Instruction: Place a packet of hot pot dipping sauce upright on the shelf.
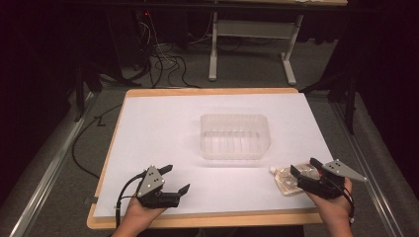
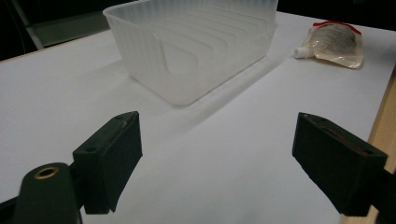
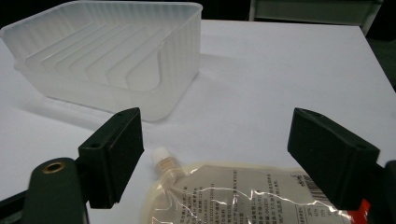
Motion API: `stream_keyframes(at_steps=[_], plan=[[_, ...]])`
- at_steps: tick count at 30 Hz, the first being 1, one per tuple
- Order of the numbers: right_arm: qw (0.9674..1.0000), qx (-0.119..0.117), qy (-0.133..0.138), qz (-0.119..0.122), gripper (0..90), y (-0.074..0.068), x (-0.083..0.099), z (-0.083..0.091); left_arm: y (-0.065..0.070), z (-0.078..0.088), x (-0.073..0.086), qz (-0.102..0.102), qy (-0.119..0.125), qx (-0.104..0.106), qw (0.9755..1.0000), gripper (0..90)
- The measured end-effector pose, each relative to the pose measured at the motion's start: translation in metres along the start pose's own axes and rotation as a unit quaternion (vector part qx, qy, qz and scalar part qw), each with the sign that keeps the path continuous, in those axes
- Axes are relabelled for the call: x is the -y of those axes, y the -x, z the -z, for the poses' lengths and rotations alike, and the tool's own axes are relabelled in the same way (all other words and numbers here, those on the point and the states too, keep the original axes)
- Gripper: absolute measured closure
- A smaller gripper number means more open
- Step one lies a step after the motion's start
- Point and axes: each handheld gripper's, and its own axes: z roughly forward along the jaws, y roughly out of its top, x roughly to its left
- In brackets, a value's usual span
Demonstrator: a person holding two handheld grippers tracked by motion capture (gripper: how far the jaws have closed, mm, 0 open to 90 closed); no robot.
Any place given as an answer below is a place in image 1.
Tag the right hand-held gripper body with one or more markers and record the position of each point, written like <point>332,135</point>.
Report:
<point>324,182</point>

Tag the person's left hand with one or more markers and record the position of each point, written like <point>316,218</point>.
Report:
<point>140,215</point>

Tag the metal floor rail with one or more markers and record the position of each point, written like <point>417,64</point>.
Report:
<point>49,171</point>
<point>365,171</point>

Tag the clear plastic container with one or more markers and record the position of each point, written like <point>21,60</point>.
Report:
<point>235,138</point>

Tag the white desk frame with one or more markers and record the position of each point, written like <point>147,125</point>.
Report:
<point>252,28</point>

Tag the translucent pouch with white cap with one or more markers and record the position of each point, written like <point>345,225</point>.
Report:
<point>285,179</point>

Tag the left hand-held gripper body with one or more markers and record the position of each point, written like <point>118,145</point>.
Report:
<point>152,187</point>

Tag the person's right hand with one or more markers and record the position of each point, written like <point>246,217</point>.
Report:
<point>332,205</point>

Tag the black stand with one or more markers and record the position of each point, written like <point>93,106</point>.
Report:
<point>346,92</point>
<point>89,82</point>

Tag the white sheet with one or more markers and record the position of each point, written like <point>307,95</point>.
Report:
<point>171,131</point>

